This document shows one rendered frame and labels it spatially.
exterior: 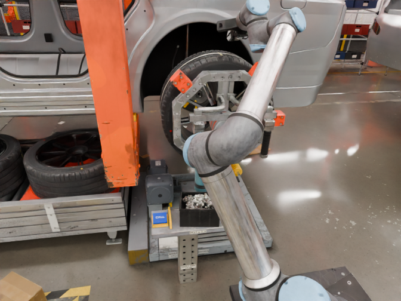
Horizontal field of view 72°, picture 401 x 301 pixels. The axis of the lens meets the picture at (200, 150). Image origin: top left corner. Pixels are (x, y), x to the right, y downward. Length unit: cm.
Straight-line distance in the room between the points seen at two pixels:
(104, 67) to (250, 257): 98
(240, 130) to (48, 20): 315
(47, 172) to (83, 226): 39
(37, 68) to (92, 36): 154
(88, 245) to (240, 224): 130
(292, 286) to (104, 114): 106
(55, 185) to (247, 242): 128
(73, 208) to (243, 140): 128
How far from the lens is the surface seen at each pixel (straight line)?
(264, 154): 143
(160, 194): 183
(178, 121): 148
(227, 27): 143
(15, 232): 205
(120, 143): 146
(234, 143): 79
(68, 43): 369
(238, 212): 95
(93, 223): 190
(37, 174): 195
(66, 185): 188
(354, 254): 220
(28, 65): 284
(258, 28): 124
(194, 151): 88
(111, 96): 136
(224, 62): 151
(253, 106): 85
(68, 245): 211
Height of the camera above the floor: 146
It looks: 30 degrees down
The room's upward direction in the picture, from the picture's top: 2 degrees clockwise
